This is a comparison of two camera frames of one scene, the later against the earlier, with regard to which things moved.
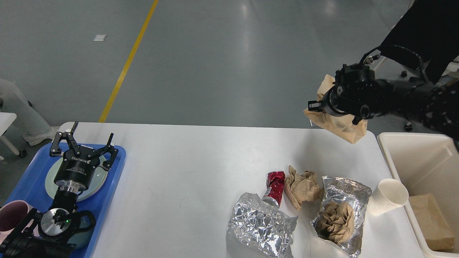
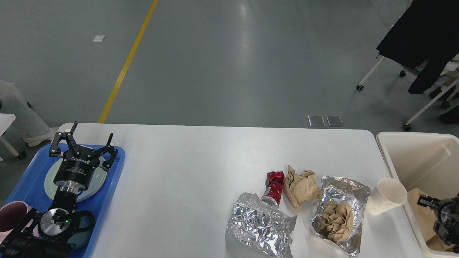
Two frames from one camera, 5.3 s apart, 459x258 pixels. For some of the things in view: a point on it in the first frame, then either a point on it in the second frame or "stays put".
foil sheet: x=264 y=228 stays put
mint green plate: x=101 y=173 stays put
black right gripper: x=345 y=98 → x=445 y=209
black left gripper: x=76 y=169 stays put
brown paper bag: x=326 y=117 → x=425 y=216
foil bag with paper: x=340 y=217 stays put
